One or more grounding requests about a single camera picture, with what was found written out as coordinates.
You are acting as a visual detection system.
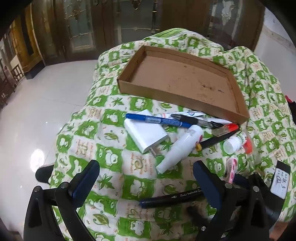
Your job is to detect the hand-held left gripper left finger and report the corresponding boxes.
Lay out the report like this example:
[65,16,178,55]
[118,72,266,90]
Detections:
[23,160,101,241]

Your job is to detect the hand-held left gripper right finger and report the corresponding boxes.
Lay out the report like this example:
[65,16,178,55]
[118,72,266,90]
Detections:
[186,160,271,241]

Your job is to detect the rose print hand cream tube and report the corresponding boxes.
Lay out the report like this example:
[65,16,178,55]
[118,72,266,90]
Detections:
[226,156,237,183]

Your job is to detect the black pen with yellow end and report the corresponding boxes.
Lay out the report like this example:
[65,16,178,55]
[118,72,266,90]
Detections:
[196,130,241,151]

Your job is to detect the black marker pen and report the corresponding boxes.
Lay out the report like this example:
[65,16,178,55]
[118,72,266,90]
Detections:
[139,186,204,209]

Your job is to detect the white spray bottle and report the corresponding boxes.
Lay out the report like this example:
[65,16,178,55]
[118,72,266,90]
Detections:
[155,125,204,174]

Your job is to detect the white pill bottle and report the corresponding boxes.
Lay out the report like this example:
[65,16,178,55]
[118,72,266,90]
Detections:
[223,131,247,154]

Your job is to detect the red perfume bottle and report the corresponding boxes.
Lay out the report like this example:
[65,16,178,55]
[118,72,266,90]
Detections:
[243,137,253,154]

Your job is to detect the clear pen with red cap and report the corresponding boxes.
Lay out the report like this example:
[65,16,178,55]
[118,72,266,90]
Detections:
[212,123,240,137]

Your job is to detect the black gel pen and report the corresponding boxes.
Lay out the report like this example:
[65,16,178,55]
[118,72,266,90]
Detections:
[171,113,223,129]

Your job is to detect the white tube pen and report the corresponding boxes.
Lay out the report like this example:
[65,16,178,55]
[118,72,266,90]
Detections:
[162,110,232,126]

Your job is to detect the white power adapter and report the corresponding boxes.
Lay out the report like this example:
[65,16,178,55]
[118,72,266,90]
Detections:
[124,109,168,156]

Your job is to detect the blue marker pen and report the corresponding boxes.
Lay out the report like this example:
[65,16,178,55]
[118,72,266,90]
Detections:
[126,113,192,128]

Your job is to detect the brown cardboard tray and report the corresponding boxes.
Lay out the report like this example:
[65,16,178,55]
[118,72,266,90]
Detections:
[117,45,250,125]

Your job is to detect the black shoe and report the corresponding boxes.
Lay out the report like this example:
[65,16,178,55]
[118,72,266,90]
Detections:
[36,165,55,184]

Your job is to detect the green printed blanket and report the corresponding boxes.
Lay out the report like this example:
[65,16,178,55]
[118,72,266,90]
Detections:
[50,28,296,241]

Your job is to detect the wooden chairs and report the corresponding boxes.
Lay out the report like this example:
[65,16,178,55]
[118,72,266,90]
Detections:
[0,65,25,109]

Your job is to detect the golden framed cabinet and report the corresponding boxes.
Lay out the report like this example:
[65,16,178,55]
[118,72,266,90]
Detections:
[11,5,45,79]

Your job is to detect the wooden glass cabinet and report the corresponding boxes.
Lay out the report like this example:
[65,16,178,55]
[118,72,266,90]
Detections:
[30,0,265,62]

